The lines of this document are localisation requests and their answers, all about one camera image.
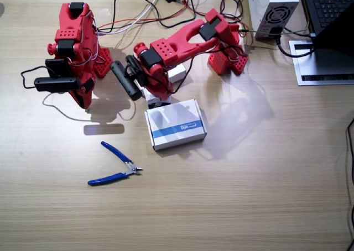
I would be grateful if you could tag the red robot arm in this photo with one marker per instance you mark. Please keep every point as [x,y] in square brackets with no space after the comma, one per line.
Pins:
[72,24]
[182,38]

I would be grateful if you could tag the white box with blue stripe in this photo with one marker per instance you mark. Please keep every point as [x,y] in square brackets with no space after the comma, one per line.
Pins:
[177,115]

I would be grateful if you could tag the plain flat white box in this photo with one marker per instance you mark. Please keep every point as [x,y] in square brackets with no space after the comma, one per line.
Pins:
[177,72]

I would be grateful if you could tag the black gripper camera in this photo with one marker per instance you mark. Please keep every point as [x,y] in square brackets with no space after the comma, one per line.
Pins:
[125,79]
[55,84]

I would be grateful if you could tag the black laptop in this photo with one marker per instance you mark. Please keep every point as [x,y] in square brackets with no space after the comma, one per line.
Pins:
[326,5]

